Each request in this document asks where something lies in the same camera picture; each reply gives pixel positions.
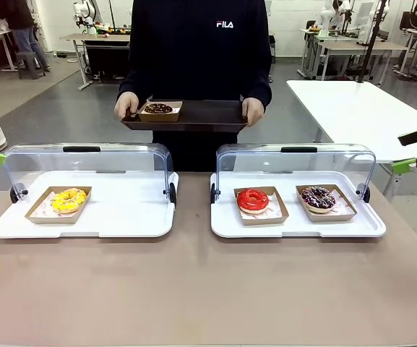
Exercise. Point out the white rectangular table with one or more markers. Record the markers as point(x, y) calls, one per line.
point(356, 108)

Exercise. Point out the grey stool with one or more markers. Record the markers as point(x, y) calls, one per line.
point(30, 59)

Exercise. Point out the chocolate nut donut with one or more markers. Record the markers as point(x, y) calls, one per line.
point(157, 107)

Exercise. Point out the person in black sweatshirt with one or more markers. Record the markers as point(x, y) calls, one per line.
point(193, 65)

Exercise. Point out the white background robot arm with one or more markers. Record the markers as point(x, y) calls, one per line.
point(85, 14)

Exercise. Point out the black cabinet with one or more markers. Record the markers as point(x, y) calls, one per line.
point(107, 58)

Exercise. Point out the chocolate sprinkled donut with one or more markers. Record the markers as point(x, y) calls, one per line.
point(331, 218)

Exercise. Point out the white display tray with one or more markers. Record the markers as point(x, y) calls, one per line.
point(291, 224)
point(121, 209)

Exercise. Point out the yellow sprinkle donut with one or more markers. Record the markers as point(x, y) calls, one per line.
point(69, 200)

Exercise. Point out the grey workbench table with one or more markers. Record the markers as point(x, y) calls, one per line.
point(356, 46)

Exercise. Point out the person's right hand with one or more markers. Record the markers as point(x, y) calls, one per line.
point(125, 105)

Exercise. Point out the black tripod pole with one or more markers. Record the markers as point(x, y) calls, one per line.
point(370, 39)

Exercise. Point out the red frosted donut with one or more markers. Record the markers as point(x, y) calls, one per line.
point(283, 214)

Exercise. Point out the bystander in blue jeans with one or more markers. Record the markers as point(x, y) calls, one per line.
point(27, 36)

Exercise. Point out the person's left forearm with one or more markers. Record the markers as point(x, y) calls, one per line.
point(258, 83)

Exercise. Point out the person's left hand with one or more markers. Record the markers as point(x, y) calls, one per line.
point(254, 112)

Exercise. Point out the dark brown serving tray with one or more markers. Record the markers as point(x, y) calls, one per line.
point(208, 115)

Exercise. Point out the purple drizzled donut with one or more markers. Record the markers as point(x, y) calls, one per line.
point(311, 200)

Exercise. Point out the clear hinged display lid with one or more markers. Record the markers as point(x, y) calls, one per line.
point(81, 149)
point(298, 149)

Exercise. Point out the wooden desk with white legs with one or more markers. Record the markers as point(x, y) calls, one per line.
point(85, 36)

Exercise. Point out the red glazed donut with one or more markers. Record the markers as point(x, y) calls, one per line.
point(244, 200)

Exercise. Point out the yellow frosted donut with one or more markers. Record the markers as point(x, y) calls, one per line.
point(38, 219)

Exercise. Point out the person's right forearm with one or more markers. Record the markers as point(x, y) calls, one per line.
point(130, 81)

